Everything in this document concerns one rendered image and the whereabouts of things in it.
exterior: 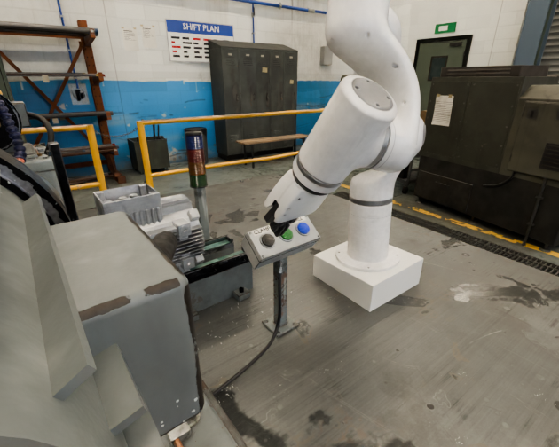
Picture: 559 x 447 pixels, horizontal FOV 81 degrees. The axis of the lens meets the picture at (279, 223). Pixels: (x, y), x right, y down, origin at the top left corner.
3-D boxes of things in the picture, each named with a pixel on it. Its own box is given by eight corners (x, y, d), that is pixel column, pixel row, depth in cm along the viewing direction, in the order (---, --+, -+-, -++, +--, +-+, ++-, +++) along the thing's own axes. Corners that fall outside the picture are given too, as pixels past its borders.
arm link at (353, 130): (345, 150, 55) (295, 137, 52) (396, 83, 45) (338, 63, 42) (356, 189, 51) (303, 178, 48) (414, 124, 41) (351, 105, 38)
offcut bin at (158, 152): (163, 165, 575) (156, 116, 542) (173, 170, 541) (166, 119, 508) (132, 169, 547) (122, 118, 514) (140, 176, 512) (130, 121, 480)
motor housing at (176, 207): (128, 303, 74) (111, 226, 66) (108, 268, 88) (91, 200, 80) (208, 273, 85) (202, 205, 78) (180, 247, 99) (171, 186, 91)
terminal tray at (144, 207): (109, 235, 71) (102, 204, 68) (98, 220, 79) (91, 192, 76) (164, 222, 78) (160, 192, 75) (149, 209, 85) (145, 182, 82)
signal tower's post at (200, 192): (200, 249, 123) (186, 135, 106) (191, 241, 129) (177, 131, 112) (218, 243, 127) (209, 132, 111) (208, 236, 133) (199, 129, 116)
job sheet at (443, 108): (448, 126, 346) (454, 94, 333) (447, 126, 345) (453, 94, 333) (431, 123, 364) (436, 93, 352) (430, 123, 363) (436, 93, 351)
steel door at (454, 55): (449, 152, 675) (476, 19, 581) (446, 152, 670) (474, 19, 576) (403, 145, 756) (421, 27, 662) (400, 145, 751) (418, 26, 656)
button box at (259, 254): (254, 270, 71) (262, 259, 67) (239, 243, 73) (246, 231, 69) (312, 247, 81) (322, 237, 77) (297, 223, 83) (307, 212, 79)
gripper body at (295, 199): (326, 151, 57) (300, 190, 66) (280, 159, 51) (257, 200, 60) (350, 184, 55) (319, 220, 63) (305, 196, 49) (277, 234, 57)
